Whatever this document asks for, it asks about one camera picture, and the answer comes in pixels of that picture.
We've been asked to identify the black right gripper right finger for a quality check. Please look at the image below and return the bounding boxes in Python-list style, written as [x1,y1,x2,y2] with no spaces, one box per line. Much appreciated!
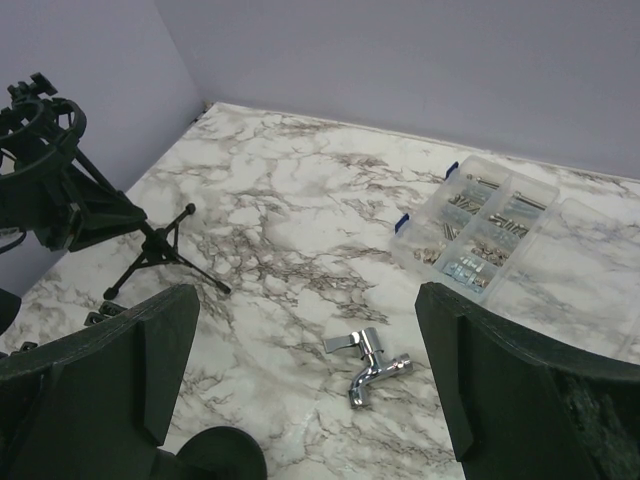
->
[415,282,639,479]

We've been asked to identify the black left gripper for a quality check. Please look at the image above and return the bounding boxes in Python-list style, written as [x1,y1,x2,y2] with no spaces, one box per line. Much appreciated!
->
[1,144,147,252]

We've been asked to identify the black shock mount round stand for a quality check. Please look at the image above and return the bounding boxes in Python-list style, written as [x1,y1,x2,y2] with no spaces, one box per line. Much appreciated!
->
[84,301,126,326]

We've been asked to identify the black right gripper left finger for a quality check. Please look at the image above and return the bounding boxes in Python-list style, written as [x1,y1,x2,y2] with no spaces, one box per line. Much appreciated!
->
[1,285,200,479]

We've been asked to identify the clear plastic screw box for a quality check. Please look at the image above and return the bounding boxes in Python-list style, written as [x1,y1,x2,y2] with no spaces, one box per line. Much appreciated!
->
[390,156,639,363]

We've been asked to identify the black tripod microphone stand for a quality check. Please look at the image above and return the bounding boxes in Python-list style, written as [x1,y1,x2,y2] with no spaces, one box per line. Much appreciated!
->
[0,73,232,300]

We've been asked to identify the silver metal bracket part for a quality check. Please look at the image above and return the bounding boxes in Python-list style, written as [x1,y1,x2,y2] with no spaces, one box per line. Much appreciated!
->
[323,327,414,409]

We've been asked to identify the black clip round base stand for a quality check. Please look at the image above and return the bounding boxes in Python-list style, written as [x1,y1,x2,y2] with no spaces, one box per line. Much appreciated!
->
[149,426,268,480]

